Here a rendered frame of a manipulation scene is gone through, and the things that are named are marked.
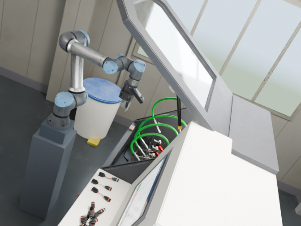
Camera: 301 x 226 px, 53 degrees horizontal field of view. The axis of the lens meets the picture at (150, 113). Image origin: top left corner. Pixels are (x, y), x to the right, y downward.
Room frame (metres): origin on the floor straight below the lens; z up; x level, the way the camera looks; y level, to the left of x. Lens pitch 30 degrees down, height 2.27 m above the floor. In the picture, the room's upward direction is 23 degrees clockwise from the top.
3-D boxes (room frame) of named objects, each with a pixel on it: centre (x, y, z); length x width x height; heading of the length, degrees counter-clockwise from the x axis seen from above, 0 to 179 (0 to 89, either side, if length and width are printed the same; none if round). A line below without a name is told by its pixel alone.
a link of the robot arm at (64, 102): (1.72, 0.57, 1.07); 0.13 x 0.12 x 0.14; 162
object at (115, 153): (1.71, 0.10, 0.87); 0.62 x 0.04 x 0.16; 175
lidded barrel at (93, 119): (2.96, 0.59, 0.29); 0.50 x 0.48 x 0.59; 92
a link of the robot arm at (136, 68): (1.72, 0.18, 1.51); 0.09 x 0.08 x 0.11; 72
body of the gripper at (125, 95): (1.72, 0.18, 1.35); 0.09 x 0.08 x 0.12; 85
